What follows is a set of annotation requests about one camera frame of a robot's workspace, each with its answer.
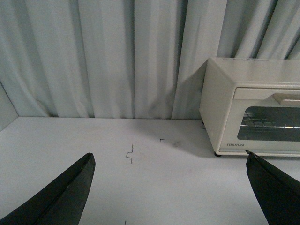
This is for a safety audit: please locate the oven door with glass window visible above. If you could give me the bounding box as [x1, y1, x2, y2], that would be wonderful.
[219, 88, 300, 154]

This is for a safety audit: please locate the grey curtain backdrop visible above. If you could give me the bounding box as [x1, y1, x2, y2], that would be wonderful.
[0, 0, 300, 126]

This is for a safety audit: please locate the cream Toshiba toaster oven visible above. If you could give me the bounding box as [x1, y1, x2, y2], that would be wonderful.
[199, 58, 300, 157]

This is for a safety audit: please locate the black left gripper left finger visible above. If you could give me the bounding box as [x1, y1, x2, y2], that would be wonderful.
[0, 153, 96, 225]

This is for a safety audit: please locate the metal wire oven rack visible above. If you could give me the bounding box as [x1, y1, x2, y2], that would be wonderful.
[241, 112, 300, 129]

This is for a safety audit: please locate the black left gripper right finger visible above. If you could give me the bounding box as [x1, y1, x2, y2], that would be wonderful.
[246, 150, 300, 225]

